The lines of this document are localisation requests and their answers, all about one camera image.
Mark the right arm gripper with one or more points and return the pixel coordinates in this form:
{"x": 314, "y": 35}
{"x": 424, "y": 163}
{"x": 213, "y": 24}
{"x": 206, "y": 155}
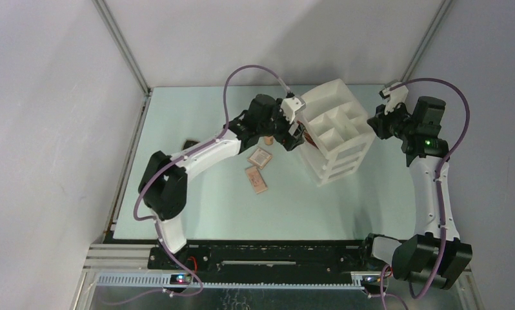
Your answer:
{"x": 378, "y": 121}

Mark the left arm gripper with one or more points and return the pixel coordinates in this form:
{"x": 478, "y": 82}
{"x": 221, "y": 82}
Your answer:
{"x": 288, "y": 141}

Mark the white plastic drawer organizer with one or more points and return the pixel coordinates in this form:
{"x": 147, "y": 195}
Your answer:
{"x": 337, "y": 134}

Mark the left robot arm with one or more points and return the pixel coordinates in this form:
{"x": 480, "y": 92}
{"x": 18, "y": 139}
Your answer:
{"x": 163, "y": 187}

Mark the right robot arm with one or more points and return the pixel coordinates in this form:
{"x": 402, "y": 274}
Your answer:
{"x": 434, "y": 255}

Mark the square tan makeup compact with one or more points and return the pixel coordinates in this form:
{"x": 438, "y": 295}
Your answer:
{"x": 259, "y": 158}

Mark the tan rectangular makeup palette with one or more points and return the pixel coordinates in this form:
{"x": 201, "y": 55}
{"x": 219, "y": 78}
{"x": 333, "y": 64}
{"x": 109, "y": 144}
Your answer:
{"x": 257, "y": 182}

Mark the foundation bottle black cap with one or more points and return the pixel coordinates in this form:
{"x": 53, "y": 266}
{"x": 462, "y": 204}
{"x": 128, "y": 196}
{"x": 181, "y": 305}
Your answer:
{"x": 268, "y": 140}

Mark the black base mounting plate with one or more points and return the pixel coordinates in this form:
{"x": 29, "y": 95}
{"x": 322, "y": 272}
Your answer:
{"x": 303, "y": 262}

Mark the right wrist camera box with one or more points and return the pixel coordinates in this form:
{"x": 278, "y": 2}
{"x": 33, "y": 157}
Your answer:
{"x": 393, "y": 93}

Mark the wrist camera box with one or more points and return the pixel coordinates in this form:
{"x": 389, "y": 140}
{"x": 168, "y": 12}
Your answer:
{"x": 291, "y": 107}
{"x": 393, "y": 93}

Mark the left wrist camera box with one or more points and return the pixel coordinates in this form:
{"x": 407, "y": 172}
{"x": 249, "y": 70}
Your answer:
{"x": 291, "y": 107}

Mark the aluminium frame rail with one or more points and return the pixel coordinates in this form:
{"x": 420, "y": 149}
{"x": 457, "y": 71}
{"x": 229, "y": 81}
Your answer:
{"x": 121, "y": 43}

